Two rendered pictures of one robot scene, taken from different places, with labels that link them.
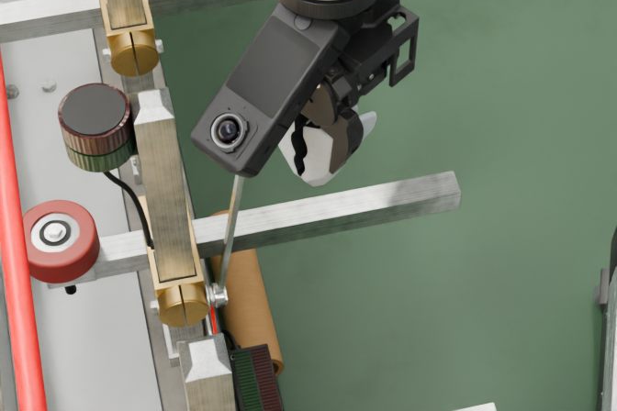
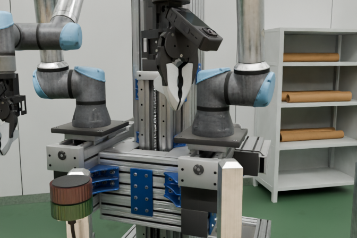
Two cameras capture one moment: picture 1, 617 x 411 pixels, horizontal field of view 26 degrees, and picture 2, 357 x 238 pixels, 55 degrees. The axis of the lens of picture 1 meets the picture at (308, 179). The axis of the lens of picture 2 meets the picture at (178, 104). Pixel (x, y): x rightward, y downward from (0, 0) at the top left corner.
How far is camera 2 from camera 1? 105 cm
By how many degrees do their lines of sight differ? 79
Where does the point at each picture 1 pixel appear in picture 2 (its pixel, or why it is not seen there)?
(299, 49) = (190, 14)
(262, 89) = (198, 23)
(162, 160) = not seen: hidden behind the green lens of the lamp
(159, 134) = not seen: hidden behind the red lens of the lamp
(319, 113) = (190, 49)
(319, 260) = not seen: outside the picture
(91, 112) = (72, 180)
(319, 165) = (188, 84)
